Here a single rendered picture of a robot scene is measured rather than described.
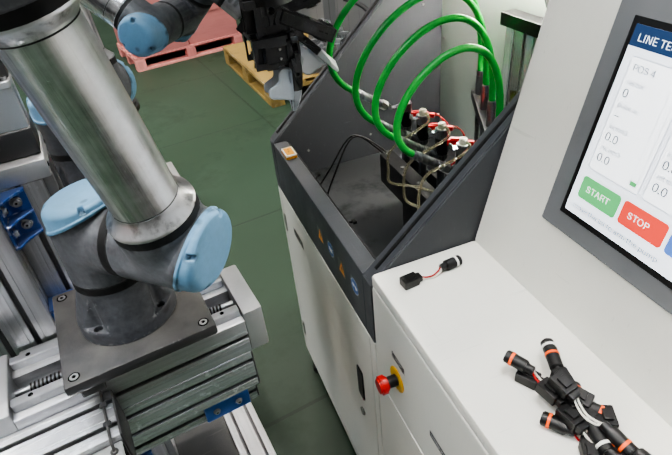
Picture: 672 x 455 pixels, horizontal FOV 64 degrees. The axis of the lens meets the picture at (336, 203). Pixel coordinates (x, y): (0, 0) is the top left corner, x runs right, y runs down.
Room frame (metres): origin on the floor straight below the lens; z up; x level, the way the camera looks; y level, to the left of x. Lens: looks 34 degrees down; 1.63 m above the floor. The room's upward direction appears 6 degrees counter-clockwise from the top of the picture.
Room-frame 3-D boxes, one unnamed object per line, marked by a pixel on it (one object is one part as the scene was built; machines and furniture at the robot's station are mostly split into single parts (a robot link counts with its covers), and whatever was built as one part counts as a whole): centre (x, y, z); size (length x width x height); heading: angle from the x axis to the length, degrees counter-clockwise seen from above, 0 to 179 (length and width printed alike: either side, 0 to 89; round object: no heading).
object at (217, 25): (5.66, 1.45, 0.34); 1.17 x 0.83 x 0.68; 114
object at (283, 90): (0.92, 0.07, 1.27); 0.06 x 0.03 x 0.09; 108
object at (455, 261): (0.71, -0.16, 0.99); 0.12 x 0.02 x 0.02; 113
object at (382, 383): (0.63, -0.06, 0.80); 0.05 x 0.04 x 0.05; 18
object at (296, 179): (1.07, 0.04, 0.87); 0.62 x 0.04 x 0.16; 18
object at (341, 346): (1.07, 0.06, 0.44); 0.65 x 0.02 x 0.68; 18
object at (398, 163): (1.03, -0.22, 0.91); 0.34 x 0.10 x 0.15; 18
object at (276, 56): (0.93, 0.08, 1.38); 0.09 x 0.08 x 0.12; 108
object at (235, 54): (4.64, 0.26, 0.19); 1.37 x 0.94 x 0.38; 25
